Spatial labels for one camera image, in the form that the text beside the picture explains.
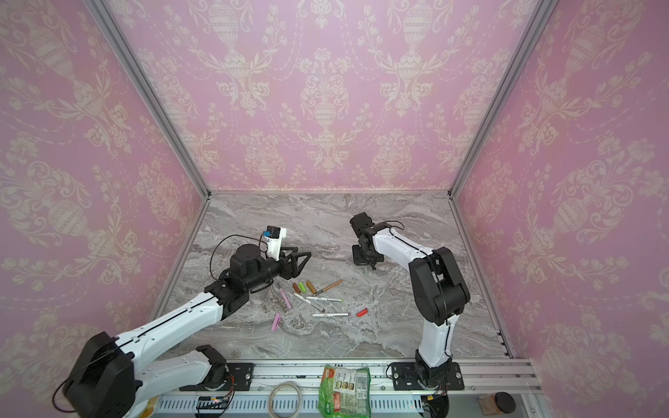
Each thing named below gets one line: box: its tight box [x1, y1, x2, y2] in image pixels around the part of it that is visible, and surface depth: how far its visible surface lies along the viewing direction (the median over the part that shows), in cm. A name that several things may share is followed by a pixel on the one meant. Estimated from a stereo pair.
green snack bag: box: [317, 364, 372, 418], surface depth 71 cm
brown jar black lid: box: [478, 391, 517, 416], surface depth 64 cm
